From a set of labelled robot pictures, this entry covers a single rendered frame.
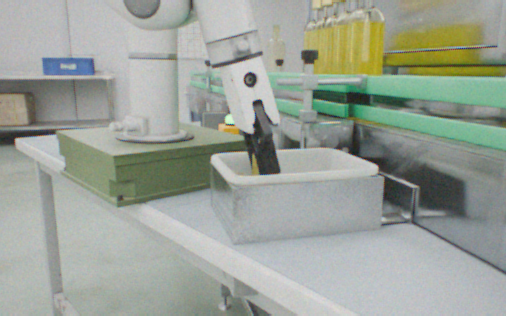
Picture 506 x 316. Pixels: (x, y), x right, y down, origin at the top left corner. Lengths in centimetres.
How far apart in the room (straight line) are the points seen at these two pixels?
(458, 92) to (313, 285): 32
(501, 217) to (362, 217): 18
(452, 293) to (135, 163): 51
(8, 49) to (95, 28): 117
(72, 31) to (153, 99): 593
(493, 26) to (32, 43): 637
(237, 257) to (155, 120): 39
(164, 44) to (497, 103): 56
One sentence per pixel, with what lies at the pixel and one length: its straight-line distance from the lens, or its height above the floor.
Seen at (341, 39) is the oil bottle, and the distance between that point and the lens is 94.
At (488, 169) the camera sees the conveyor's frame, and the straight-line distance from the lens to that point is 57.
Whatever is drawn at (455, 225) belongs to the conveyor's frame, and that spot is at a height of 78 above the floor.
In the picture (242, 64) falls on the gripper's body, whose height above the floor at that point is 98.
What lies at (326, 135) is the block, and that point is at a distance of 79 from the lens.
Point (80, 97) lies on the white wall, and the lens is 675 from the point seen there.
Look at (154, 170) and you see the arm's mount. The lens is 77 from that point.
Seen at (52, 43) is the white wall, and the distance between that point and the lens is 678.
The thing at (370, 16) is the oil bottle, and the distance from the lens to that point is 89.
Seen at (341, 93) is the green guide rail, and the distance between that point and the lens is 86.
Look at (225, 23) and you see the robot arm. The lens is 58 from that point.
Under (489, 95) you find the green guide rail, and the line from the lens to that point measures 59.
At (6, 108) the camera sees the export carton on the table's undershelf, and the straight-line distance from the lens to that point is 627.
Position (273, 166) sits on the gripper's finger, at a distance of 62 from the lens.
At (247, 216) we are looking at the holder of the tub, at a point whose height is 79.
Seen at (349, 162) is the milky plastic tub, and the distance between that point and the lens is 70.
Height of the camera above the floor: 98
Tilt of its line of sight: 12 degrees down
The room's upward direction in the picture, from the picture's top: straight up
